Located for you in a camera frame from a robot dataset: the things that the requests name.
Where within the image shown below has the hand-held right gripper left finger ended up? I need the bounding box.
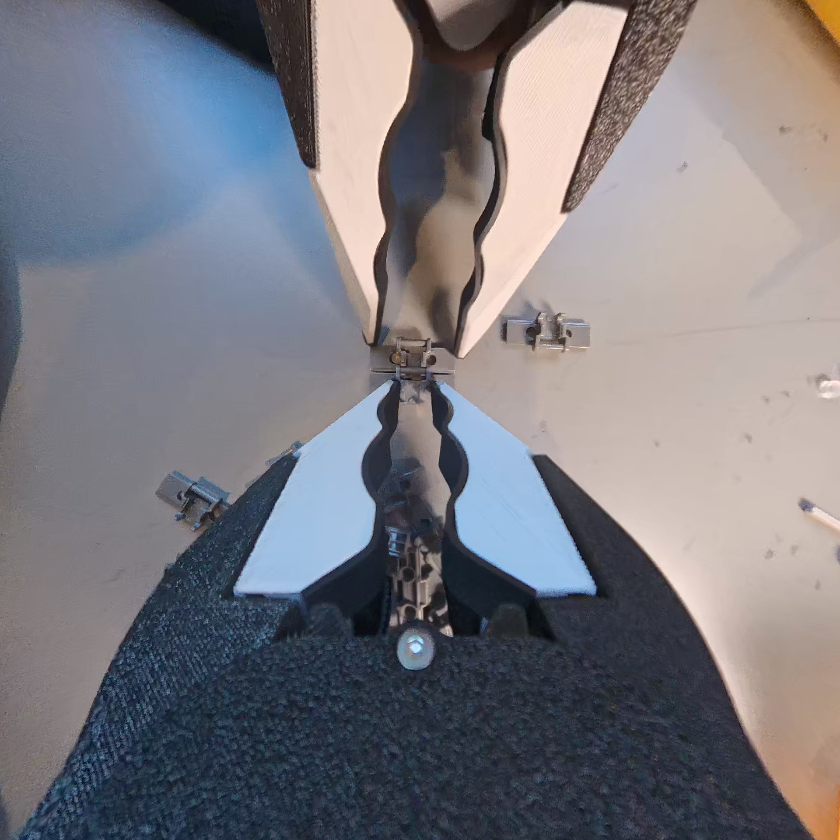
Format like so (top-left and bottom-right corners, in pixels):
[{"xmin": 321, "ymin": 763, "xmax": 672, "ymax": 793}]
[{"xmin": 234, "ymin": 381, "xmax": 401, "ymax": 636}]

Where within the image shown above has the scatter of black red pins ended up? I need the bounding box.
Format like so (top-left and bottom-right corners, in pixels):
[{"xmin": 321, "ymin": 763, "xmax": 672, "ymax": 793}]
[{"xmin": 797, "ymin": 374, "xmax": 840, "ymax": 536}]

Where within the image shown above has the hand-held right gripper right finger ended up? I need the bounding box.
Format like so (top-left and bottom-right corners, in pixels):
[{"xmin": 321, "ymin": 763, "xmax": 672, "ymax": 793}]
[{"xmin": 430, "ymin": 381, "xmax": 598, "ymax": 636}]

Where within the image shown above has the black armrest pad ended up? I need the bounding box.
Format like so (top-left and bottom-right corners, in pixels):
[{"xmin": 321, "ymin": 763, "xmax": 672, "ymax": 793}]
[{"xmin": 157, "ymin": 0, "xmax": 280, "ymax": 70}]

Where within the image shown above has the single grey track link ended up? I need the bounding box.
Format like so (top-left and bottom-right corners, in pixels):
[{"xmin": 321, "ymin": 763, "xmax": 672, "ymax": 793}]
[{"xmin": 502, "ymin": 311, "xmax": 592, "ymax": 353}]

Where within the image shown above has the yellow storage bin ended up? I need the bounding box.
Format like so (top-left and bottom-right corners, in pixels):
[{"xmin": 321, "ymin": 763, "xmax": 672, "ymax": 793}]
[{"xmin": 804, "ymin": 0, "xmax": 840, "ymax": 40}]

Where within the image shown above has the grey desk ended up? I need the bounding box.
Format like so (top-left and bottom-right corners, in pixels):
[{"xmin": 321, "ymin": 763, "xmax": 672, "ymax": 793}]
[{"xmin": 0, "ymin": 0, "xmax": 840, "ymax": 821}]

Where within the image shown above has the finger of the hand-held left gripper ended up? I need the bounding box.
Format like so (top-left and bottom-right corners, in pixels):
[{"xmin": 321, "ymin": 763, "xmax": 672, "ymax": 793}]
[
  {"xmin": 451, "ymin": 0, "xmax": 635, "ymax": 360},
  {"xmin": 307, "ymin": 0, "xmax": 424, "ymax": 348}
]

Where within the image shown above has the small grey track link cluster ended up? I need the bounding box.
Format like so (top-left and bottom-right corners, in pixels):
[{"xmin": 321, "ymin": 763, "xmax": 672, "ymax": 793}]
[{"xmin": 155, "ymin": 441, "xmax": 455, "ymax": 637}]

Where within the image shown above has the short grey track link chain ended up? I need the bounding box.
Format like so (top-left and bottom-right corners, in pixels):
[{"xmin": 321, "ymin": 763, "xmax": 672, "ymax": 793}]
[{"xmin": 369, "ymin": 336, "xmax": 457, "ymax": 404}]

